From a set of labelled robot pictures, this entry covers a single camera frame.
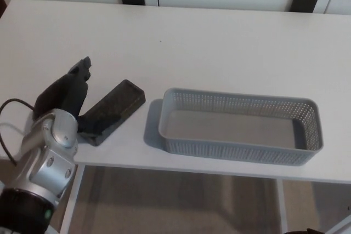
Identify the dark grey felt board eraser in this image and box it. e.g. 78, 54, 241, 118
78, 79, 146, 147

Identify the white desk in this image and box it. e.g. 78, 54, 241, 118
0, 0, 351, 234

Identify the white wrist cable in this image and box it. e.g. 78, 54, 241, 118
0, 123, 26, 136

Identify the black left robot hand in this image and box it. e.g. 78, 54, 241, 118
33, 56, 122, 136

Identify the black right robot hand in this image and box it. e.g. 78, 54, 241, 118
286, 227, 331, 234

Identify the right black wall bracket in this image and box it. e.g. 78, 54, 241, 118
287, 0, 321, 14

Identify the grey perforated plastic basket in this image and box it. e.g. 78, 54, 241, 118
157, 87, 325, 167

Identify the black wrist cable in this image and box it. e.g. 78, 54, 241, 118
0, 98, 36, 167

